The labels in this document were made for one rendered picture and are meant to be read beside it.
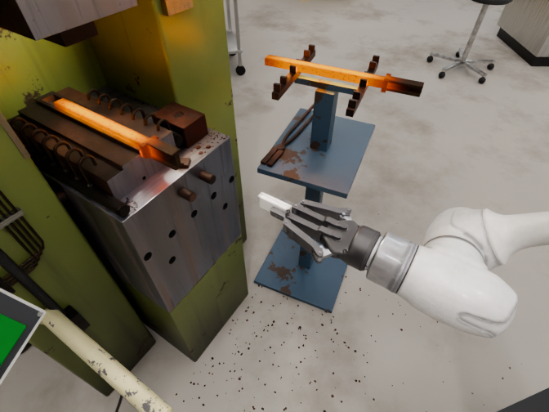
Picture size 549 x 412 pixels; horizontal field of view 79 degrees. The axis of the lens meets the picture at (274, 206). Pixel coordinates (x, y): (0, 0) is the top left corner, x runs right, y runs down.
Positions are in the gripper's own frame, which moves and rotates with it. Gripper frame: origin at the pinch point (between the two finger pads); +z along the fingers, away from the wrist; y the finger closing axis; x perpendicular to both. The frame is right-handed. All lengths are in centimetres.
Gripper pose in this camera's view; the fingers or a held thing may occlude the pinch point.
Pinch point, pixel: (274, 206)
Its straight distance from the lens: 64.6
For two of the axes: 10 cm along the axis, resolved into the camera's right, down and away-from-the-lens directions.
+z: -8.4, -4.0, 3.7
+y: 5.4, -6.1, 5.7
